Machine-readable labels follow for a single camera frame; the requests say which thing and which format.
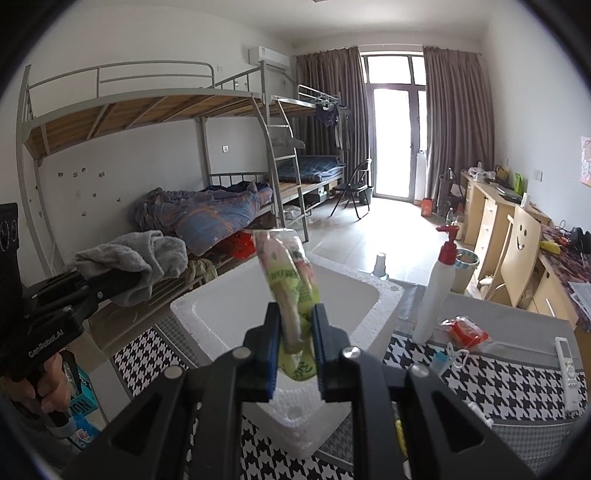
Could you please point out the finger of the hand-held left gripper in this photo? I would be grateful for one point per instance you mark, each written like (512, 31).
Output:
(60, 281)
(111, 288)

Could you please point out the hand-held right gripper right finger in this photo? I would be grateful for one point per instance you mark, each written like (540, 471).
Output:
(323, 355)

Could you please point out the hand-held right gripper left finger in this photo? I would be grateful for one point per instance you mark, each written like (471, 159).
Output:
(273, 355)

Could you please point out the white foam box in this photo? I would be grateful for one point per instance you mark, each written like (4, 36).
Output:
(231, 300)

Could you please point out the green pink snack packet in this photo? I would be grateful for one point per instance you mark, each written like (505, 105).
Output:
(286, 272)

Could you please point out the person's left hand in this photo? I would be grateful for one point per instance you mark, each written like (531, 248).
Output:
(48, 383)

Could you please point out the grey towel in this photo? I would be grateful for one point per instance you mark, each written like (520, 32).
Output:
(138, 251)

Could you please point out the blue printed carton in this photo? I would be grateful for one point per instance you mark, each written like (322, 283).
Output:
(85, 406)

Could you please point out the red plastic bag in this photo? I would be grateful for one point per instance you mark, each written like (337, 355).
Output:
(240, 244)

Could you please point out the blue plaid quilt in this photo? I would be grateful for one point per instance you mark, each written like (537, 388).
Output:
(207, 217)

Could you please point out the white pump bottle red top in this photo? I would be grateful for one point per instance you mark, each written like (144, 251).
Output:
(436, 295)

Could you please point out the red snack packet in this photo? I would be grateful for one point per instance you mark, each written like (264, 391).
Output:
(464, 332)

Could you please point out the metal trash bin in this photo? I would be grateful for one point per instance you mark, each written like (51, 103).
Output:
(466, 272)

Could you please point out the grey metal bunk bed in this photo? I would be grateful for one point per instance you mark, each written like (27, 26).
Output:
(138, 104)
(295, 190)

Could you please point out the black folding chair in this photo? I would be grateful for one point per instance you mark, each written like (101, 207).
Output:
(351, 188)

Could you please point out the orange container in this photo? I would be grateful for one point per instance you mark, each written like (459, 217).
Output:
(427, 207)

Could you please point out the houndstooth tablecloth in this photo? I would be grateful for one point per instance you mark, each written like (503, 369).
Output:
(508, 383)

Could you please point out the blue plaid mattress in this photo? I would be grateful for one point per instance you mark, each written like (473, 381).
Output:
(314, 167)

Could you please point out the tall white roll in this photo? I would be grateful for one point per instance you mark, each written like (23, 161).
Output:
(421, 173)

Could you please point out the long wooden desk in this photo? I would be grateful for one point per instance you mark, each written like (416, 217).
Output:
(489, 207)

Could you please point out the wooden chair with smiley face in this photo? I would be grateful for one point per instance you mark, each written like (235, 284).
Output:
(521, 249)

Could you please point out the glass balcony door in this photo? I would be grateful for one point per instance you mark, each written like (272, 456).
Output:
(392, 138)

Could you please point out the dark hanging clothes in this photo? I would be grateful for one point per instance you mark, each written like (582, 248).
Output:
(328, 117)

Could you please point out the brown curtain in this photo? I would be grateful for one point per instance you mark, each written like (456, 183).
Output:
(450, 115)
(351, 115)

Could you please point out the white remote control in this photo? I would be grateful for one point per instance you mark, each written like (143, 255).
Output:
(569, 374)

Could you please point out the yellow case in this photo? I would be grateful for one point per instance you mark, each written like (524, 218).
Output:
(549, 246)

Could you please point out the green bag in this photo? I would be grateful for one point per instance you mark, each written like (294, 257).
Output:
(516, 183)

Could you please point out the printed papers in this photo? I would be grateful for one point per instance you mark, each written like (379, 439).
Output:
(581, 297)

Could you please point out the black headphones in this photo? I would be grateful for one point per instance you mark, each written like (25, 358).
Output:
(577, 237)

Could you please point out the white air conditioner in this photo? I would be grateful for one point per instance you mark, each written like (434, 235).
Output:
(270, 56)

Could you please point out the wall poster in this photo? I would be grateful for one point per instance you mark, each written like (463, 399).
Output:
(586, 161)

